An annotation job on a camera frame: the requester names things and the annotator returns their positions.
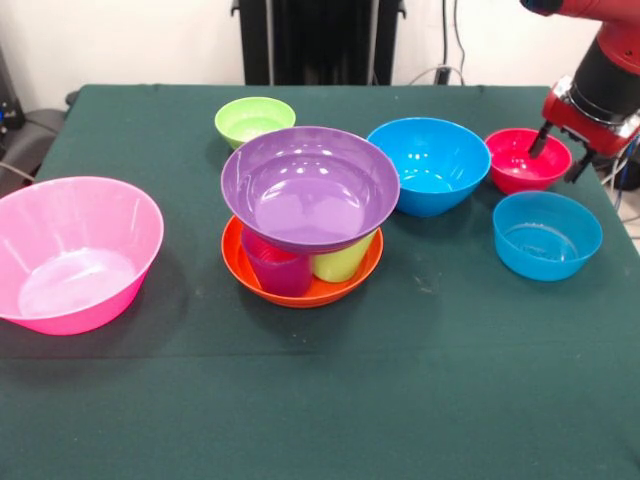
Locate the small magenta bowl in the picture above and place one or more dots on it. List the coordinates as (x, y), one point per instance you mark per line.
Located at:
(515, 175)

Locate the orange bowl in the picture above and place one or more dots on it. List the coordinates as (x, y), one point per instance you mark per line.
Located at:
(330, 295)

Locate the black power plug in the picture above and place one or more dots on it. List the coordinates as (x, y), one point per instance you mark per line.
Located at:
(442, 75)

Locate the small blue bowl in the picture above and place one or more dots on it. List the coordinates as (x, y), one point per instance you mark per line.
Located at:
(545, 250)

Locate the green bowl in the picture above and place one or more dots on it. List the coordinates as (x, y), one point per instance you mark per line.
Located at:
(245, 120)

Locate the purple bowl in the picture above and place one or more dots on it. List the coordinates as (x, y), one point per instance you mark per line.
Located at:
(300, 190)

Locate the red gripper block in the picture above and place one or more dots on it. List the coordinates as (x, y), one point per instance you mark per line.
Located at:
(580, 125)

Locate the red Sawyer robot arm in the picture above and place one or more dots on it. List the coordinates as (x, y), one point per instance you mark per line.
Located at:
(610, 65)

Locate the dark green table cloth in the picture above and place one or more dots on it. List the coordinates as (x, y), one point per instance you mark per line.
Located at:
(350, 390)

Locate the large pink bowl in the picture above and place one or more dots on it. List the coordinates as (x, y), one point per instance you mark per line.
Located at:
(75, 280)

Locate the green cup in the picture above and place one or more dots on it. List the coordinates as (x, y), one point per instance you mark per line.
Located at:
(337, 265)

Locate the black stand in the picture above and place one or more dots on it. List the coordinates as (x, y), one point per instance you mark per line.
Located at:
(7, 100)

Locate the large blue bowl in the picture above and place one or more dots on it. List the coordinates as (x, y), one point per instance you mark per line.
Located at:
(440, 170)

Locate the purple cup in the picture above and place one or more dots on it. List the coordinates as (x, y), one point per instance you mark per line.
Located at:
(280, 275)

